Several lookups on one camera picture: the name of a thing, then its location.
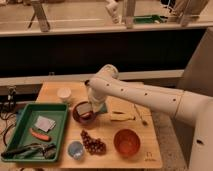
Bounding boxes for green sponge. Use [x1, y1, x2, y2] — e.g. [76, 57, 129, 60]
[100, 103, 108, 113]

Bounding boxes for green plastic tray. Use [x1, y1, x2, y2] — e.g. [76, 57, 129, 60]
[1, 103, 68, 163]

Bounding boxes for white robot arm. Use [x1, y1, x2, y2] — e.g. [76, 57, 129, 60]
[88, 64, 213, 171]

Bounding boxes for blue grey small cup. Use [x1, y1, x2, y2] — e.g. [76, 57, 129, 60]
[68, 141, 84, 160]

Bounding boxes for wooden board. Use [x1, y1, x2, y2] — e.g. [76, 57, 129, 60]
[15, 81, 164, 170]

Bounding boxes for black cables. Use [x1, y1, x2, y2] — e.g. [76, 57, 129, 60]
[0, 85, 18, 148]

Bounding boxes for bunch of dark grapes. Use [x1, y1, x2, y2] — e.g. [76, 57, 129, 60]
[81, 130, 106, 155]

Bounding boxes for dark red plate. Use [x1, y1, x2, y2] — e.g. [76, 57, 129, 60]
[72, 101, 97, 125]

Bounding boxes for orange bowl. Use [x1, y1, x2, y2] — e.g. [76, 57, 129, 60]
[113, 129, 141, 157]

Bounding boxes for white paper cup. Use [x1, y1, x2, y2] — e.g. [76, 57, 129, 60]
[57, 87, 72, 103]

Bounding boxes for wooden spatula piece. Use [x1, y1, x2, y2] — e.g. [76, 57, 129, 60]
[110, 113, 135, 121]

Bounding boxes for orange carrot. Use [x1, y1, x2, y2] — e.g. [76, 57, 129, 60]
[29, 128, 51, 142]

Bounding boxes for grey folded cloth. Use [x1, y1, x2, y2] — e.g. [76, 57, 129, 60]
[35, 116, 56, 132]

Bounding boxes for black tongs tool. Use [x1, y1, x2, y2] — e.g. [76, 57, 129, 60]
[1, 143, 56, 159]

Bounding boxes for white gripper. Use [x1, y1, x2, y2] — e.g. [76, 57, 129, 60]
[88, 88, 106, 113]

